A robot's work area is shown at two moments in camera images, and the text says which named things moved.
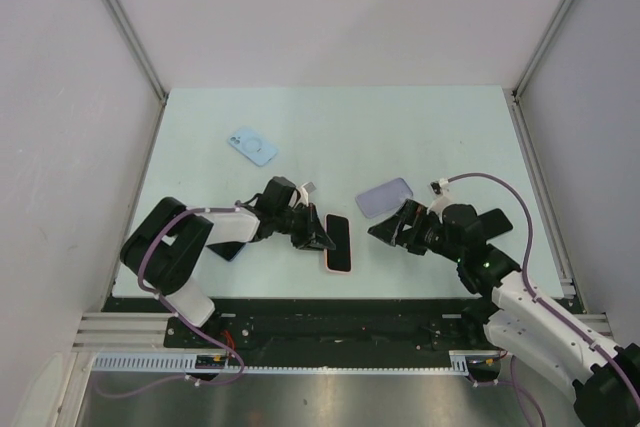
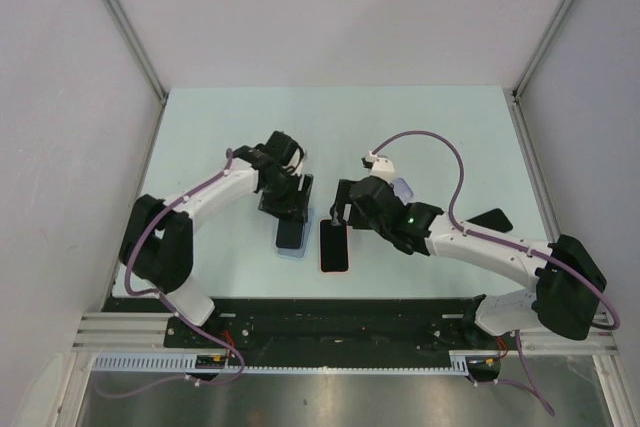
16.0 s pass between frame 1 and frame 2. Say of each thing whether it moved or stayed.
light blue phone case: moved
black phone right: stayed
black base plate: stayed
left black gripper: moved
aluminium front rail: stayed
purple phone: stayed
